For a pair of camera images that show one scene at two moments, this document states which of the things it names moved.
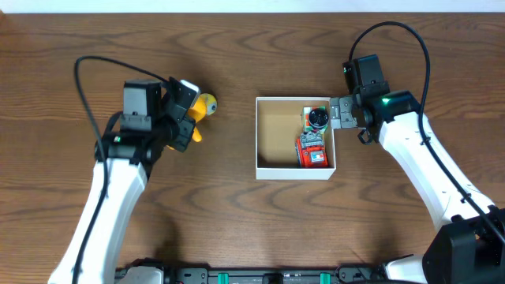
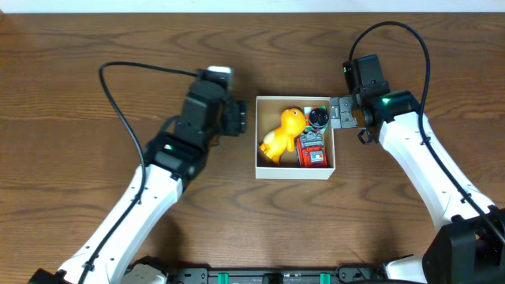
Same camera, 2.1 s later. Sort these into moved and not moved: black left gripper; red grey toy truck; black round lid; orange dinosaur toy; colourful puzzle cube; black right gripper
Moved: orange dinosaur toy; black left gripper
Not moved: colourful puzzle cube; red grey toy truck; black round lid; black right gripper
